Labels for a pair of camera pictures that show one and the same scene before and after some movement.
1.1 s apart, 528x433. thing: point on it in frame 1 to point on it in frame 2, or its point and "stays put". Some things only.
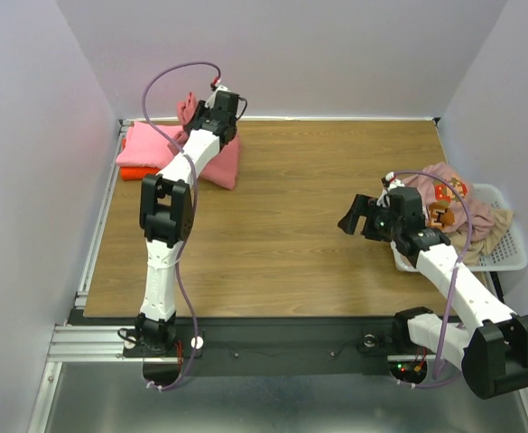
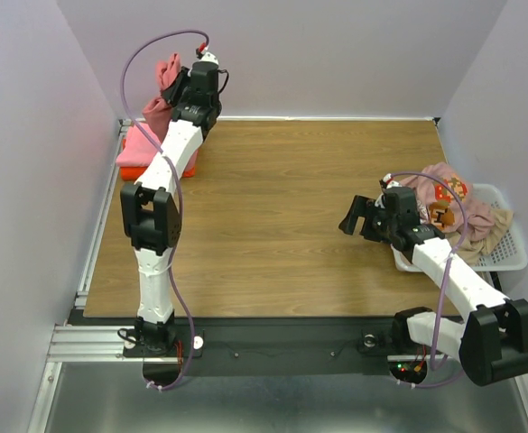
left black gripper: x=200 y=111 to x=171 y=94
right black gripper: x=370 y=216 stays put
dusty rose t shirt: x=223 y=167 to x=158 y=112
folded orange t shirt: x=134 y=173 stays put
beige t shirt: x=477 y=249 stays put
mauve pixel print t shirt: x=445 y=210 stays put
